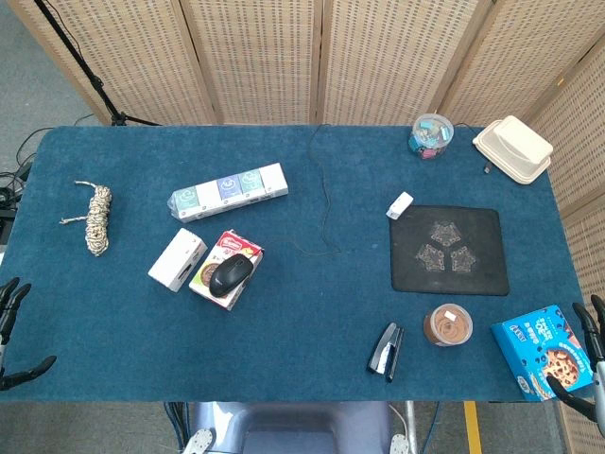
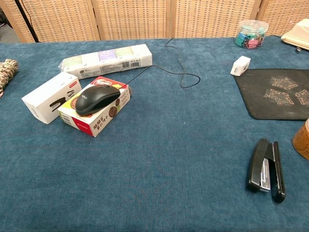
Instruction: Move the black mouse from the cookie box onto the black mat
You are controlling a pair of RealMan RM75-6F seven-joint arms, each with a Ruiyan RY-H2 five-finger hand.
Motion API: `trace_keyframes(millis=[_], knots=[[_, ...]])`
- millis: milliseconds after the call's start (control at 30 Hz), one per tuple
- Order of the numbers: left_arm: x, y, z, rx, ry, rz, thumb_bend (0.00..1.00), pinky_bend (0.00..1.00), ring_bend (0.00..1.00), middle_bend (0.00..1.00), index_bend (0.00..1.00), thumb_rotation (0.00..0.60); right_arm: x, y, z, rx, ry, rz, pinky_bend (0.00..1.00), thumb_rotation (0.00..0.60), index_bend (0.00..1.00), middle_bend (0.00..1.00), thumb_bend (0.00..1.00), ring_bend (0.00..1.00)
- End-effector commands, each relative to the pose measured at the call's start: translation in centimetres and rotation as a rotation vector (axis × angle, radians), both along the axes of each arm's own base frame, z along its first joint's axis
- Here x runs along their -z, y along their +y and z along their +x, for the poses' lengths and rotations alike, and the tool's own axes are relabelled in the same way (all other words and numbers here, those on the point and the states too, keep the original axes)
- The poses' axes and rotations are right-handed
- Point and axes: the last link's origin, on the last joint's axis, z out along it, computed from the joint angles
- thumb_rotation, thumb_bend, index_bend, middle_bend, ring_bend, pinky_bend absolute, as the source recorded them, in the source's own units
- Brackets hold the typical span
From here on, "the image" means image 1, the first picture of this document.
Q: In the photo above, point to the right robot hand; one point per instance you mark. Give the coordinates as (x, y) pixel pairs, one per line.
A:
(588, 326)

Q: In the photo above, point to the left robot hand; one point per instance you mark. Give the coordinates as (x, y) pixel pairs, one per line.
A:
(14, 295)

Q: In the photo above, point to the black computer mouse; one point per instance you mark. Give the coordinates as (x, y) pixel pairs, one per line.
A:
(229, 276)

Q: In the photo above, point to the black mouse pad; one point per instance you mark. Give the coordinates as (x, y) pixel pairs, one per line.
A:
(472, 284)

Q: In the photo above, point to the blue cookie box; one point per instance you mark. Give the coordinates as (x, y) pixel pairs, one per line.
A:
(534, 340)

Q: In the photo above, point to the brown round lidded tub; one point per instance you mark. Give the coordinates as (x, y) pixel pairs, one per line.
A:
(448, 326)

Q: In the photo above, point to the white stapler carton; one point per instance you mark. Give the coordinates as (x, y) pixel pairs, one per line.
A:
(172, 260)

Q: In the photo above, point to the beige takeout container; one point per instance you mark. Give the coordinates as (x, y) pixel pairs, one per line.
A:
(513, 149)

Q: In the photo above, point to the metal table leg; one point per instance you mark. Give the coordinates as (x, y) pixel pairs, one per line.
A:
(411, 428)

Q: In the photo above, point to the black stapler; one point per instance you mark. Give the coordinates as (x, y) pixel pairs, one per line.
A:
(384, 352)

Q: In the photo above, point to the red white cookie box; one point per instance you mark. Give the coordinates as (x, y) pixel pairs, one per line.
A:
(229, 245)

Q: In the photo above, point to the small white adapter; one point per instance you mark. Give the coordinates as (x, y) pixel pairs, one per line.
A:
(399, 204)

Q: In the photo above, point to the black tripod stand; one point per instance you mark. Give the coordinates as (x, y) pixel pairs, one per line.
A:
(97, 84)

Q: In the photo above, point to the wrapped tissue multipack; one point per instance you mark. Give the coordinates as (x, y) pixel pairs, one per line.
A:
(227, 191)

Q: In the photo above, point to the clear jar of binder clips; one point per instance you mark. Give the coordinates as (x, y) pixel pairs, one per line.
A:
(430, 137)

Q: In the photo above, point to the blue table cloth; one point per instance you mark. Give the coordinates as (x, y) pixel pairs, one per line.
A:
(307, 331)

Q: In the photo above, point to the grey-blue robot torso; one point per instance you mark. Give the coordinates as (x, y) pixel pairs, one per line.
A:
(293, 425)

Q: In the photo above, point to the woven folding screen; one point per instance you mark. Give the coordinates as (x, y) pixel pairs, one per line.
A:
(260, 57)

